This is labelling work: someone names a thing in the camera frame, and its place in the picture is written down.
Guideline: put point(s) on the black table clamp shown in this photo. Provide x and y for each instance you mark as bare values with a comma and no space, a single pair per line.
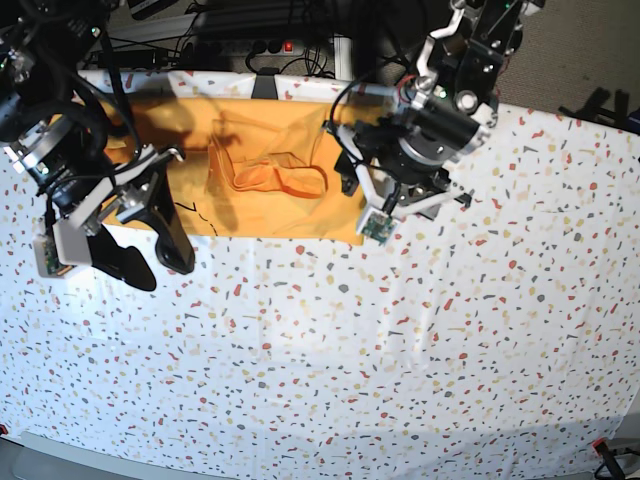
265,85

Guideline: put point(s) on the black power strip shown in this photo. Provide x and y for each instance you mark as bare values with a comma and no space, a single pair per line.
243,47

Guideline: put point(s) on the terrazzo pattern tablecloth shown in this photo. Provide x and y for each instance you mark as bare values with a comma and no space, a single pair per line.
497,342

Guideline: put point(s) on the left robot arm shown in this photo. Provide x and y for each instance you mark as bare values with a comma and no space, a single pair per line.
444,112

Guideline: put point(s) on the yellow T-shirt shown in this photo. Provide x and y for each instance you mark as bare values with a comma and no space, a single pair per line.
255,168

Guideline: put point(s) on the red-handled clamp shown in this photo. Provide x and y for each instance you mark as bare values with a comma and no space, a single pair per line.
609,468

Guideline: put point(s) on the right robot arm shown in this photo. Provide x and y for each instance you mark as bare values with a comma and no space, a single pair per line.
81,146

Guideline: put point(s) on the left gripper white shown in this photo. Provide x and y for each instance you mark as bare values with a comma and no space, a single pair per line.
400,169

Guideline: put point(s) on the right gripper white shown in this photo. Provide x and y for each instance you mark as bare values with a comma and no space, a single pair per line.
76,236

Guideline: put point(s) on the aluminium frame post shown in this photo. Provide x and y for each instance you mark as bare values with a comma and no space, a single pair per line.
343,58

